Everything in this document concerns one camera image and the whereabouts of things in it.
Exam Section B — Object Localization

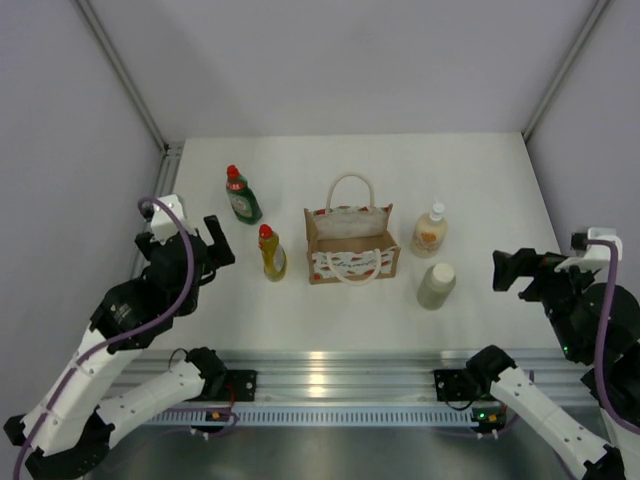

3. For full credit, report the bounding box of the cream pump lotion bottle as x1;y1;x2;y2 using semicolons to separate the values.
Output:
411;200;448;258

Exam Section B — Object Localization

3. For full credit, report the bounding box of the white slotted cable duct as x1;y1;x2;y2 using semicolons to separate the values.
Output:
144;407;506;429

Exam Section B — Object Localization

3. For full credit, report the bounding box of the left aluminium frame post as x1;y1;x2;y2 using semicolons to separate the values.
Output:
69;0;186;321

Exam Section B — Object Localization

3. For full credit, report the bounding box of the yellow red-capped bottle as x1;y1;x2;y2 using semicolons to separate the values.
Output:
258;224;287;282

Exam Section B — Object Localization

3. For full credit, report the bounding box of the black mounting plate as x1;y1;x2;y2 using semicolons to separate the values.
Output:
433;369;476;403
220;370;258;404

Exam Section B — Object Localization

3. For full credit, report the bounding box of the burlap watermelon canvas bag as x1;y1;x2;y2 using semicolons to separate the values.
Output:
304;172;401;286

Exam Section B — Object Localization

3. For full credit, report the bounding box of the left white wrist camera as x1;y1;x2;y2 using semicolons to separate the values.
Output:
138;193;196;245

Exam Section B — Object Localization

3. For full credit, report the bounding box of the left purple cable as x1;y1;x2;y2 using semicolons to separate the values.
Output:
10;197;241;480

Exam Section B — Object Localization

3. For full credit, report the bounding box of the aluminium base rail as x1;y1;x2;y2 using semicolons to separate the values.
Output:
77;349;626;406

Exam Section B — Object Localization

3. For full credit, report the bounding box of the aluminium frame post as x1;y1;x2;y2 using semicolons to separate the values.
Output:
69;0;186;321
521;0;615;144

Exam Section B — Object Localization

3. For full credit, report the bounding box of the right aluminium frame post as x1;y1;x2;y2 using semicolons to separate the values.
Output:
521;0;615;144

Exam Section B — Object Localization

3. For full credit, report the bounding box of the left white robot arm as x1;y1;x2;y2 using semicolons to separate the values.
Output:
4;215;235;479

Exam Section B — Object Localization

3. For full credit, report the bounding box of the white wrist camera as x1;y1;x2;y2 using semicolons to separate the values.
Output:
138;193;196;245
554;227;623;272

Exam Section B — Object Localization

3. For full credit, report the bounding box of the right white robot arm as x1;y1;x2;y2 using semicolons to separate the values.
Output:
465;234;639;479

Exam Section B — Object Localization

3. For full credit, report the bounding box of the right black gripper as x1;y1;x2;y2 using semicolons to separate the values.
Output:
492;248;596;361

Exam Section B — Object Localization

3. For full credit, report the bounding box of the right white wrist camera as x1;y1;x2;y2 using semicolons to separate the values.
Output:
554;227;623;272

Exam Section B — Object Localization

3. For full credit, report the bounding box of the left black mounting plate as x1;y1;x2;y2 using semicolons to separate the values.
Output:
220;370;258;404

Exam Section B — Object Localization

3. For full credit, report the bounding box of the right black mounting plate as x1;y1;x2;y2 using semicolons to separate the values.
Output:
433;369;476;403

